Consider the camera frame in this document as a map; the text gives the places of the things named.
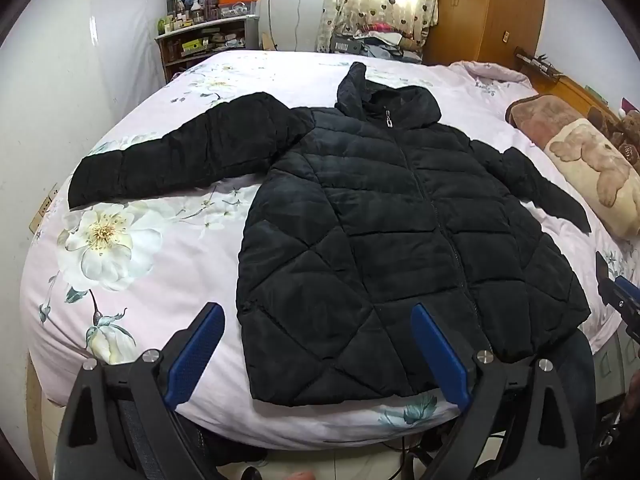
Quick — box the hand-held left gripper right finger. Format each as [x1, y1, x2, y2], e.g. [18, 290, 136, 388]
[410, 302, 583, 480]

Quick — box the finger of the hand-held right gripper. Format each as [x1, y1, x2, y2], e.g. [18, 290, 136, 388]
[595, 251, 626, 311]
[614, 275, 640, 346]

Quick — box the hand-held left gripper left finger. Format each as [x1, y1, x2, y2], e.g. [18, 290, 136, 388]
[50, 301, 226, 480]

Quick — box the black puffer jacket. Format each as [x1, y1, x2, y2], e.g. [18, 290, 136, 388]
[67, 61, 592, 407]

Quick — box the pile of clothes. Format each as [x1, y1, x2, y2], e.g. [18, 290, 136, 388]
[330, 22, 431, 63]

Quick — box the pink floral bed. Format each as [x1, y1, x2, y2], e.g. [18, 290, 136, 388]
[20, 49, 640, 453]

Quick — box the teddy bear print pillow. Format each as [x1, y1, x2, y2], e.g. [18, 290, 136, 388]
[505, 94, 640, 241]

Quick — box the brown teddy bear plush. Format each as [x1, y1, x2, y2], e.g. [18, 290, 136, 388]
[587, 107, 640, 171]

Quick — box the wooden headboard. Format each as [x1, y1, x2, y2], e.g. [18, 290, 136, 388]
[515, 47, 640, 121]

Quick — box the wooden wardrobe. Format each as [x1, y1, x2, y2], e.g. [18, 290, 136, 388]
[422, 0, 548, 68]

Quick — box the cluttered wooden shelf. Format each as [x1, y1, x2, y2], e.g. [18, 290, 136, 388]
[154, 15, 261, 83]

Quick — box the heart print curtain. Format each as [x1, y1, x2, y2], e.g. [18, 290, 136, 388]
[322, 0, 443, 53]

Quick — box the beige wall socket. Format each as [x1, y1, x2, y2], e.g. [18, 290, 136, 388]
[29, 183, 61, 235]

